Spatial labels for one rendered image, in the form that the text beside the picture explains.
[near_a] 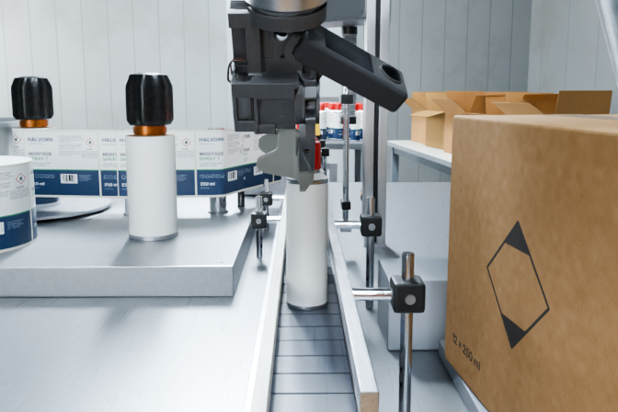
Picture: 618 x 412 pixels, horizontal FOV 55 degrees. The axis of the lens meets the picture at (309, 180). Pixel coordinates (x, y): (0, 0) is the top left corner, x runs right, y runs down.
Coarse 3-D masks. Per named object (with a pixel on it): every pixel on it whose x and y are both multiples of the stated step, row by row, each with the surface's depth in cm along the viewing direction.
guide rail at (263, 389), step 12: (276, 252) 86; (276, 264) 80; (276, 276) 75; (276, 288) 70; (276, 300) 66; (276, 312) 63; (264, 324) 60; (276, 324) 61; (264, 336) 57; (276, 336) 61; (264, 348) 54; (264, 360) 51; (264, 372) 49; (264, 384) 47; (264, 396) 45; (252, 408) 44; (264, 408) 44
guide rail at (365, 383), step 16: (336, 240) 74; (336, 256) 67; (336, 272) 61; (352, 304) 52; (352, 320) 48; (352, 336) 45; (352, 352) 42; (368, 352) 42; (352, 368) 42; (368, 368) 40; (368, 384) 37; (368, 400) 37
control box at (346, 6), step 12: (336, 0) 119; (348, 0) 118; (360, 0) 116; (336, 12) 120; (348, 12) 118; (360, 12) 116; (324, 24) 125; (336, 24) 125; (348, 24) 125; (360, 24) 125
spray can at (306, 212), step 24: (288, 192) 72; (312, 192) 71; (288, 216) 72; (312, 216) 71; (288, 240) 73; (312, 240) 72; (288, 264) 73; (312, 264) 72; (288, 288) 74; (312, 288) 72
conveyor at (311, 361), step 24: (288, 312) 72; (312, 312) 72; (336, 312) 72; (288, 336) 65; (312, 336) 65; (336, 336) 65; (288, 360) 59; (312, 360) 59; (336, 360) 59; (288, 384) 54; (312, 384) 54; (336, 384) 54; (288, 408) 50; (312, 408) 50; (336, 408) 50
